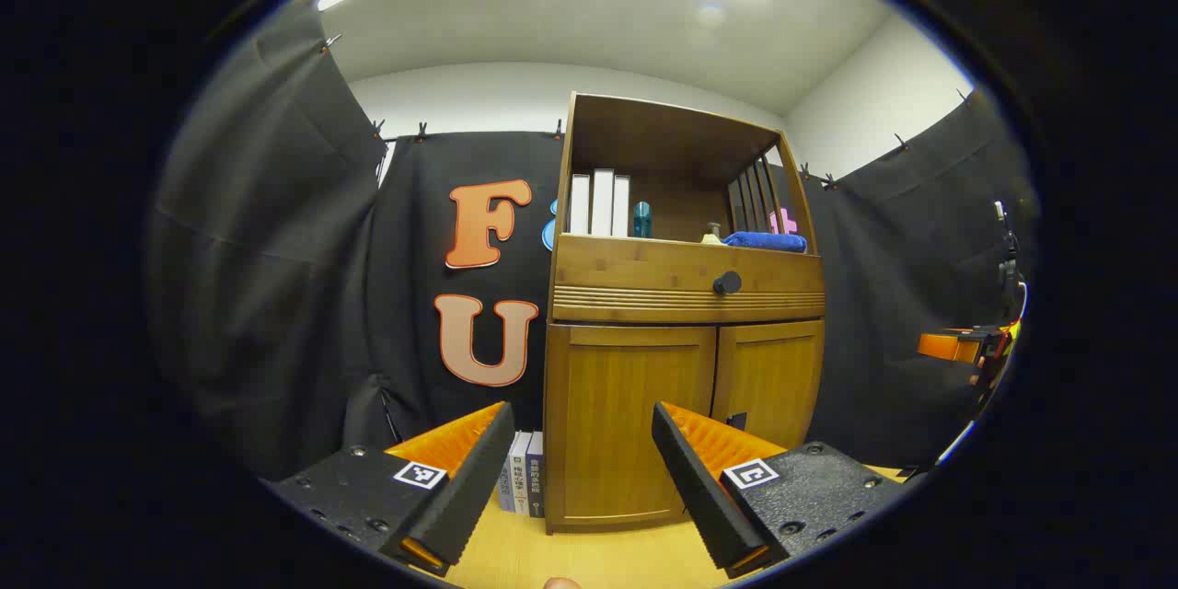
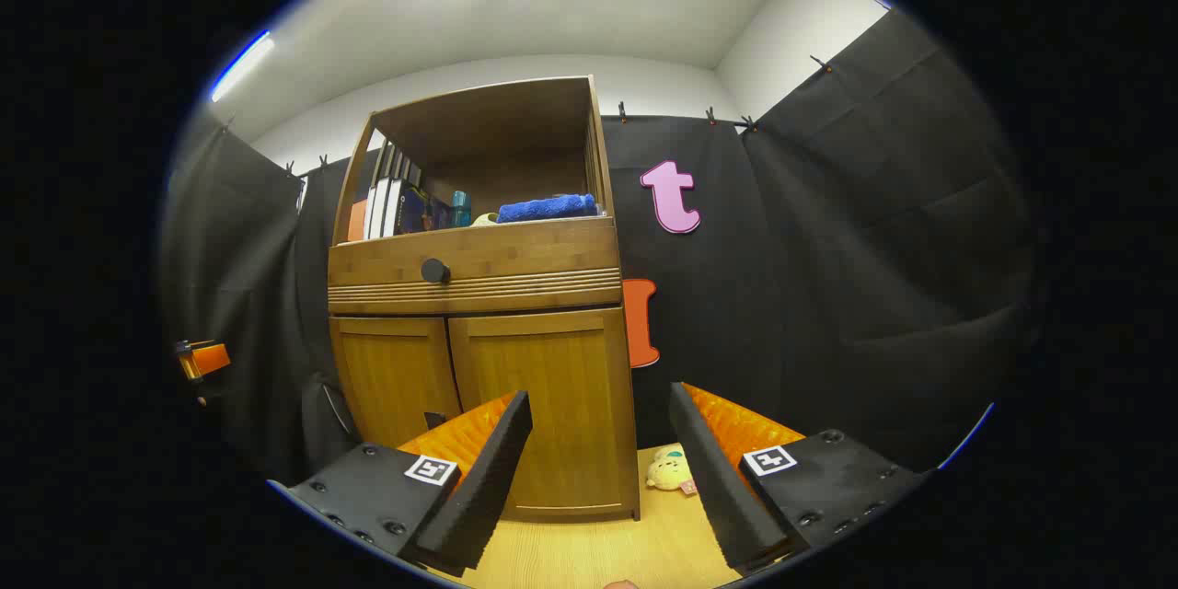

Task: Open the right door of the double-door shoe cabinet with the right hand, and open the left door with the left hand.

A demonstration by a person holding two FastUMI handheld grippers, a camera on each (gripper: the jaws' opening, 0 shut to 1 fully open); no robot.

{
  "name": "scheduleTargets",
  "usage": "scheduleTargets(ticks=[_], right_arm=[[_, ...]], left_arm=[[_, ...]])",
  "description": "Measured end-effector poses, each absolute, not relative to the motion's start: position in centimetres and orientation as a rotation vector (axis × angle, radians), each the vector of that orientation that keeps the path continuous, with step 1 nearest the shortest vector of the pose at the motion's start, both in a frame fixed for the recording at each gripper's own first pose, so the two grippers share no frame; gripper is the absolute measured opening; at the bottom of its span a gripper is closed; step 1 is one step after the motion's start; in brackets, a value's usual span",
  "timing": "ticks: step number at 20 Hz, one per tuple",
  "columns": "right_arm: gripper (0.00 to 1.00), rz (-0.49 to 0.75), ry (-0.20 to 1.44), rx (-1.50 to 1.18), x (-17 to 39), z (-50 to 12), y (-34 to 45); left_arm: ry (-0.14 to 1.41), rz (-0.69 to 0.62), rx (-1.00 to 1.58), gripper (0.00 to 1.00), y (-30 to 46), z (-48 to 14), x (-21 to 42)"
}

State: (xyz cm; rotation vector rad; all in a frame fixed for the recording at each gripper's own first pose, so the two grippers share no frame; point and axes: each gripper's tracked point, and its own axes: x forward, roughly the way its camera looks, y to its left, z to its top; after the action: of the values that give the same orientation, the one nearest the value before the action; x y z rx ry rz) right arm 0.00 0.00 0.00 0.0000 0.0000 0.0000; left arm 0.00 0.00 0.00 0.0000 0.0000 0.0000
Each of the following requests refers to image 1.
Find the dark blue standing book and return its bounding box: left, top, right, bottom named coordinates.
left=526, top=431, right=546, bottom=519

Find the blue towel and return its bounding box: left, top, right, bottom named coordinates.
left=721, top=231, right=808, bottom=254

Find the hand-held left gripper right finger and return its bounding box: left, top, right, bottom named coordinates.
left=652, top=401, right=907, bottom=579

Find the wooden cabinet door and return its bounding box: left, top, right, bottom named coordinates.
left=550, top=324, right=717, bottom=525
left=713, top=320, right=825, bottom=450

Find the wooden cabinet drawer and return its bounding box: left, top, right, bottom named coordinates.
left=552, top=235, right=826, bottom=323

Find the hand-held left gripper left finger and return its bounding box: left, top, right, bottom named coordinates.
left=262, top=401, right=516, bottom=578

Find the wooden shoe cabinet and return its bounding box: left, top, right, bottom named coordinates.
left=543, top=92, right=826, bottom=535

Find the black backdrop cloth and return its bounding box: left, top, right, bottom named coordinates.
left=152, top=0, right=1041, bottom=479

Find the white standing book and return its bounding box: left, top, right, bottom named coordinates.
left=512, top=431, right=533, bottom=516

